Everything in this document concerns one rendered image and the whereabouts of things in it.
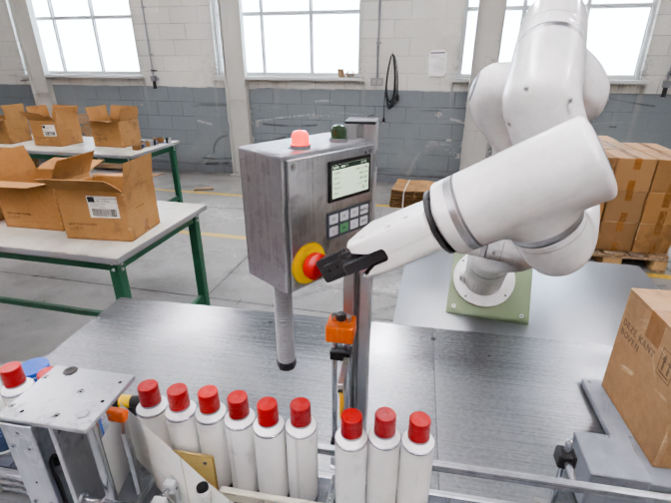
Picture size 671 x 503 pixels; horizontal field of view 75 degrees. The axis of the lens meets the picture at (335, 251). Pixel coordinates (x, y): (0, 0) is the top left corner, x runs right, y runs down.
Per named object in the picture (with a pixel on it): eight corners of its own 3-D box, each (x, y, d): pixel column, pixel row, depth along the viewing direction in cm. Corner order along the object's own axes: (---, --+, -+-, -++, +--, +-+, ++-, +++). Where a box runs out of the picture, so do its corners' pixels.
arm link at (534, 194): (487, 217, 52) (450, 160, 48) (609, 169, 45) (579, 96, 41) (492, 266, 46) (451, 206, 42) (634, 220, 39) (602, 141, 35)
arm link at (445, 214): (459, 167, 50) (435, 178, 52) (443, 184, 43) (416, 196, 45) (490, 231, 51) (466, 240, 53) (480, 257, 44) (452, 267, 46)
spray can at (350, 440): (334, 520, 73) (334, 427, 64) (335, 492, 77) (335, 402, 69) (365, 521, 72) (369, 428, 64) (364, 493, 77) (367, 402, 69)
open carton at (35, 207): (-25, 235, 216) (-51, 160, 201) (58, 203, 263) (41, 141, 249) (54, 242, 208) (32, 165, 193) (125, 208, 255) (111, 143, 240)
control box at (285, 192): (248, 273, 66) (236, 146, 58) (329, 243, 77) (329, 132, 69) (291, 297, 59) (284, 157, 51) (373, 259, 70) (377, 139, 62)
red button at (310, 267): (295, 252, 58) (310, 259, 56) (316, 245, 61) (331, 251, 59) (296, 278, 60) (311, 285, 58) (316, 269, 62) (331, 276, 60)
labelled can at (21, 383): (18, 460, 83) (-17, 374, 75) (40, 439, 88) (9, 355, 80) (42, 464, 83) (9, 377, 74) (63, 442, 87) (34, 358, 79)
